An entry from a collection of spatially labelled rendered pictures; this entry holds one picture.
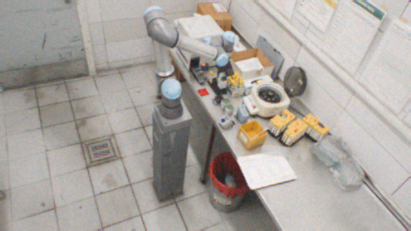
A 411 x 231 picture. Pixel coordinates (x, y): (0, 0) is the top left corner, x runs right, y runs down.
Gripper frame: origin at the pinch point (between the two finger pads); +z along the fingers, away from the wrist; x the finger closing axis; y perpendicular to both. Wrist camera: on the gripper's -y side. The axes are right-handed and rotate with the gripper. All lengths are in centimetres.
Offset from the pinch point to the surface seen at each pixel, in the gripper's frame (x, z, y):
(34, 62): 119, 78, 165
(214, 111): 7.5, 19.0, -7.9
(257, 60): -48, 12, 28
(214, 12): -37, 1, 87
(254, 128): -9.2, 16.0, -33.9
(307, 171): -24, 19, -74
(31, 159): 138, 107, 65
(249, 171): 11, 18, -61
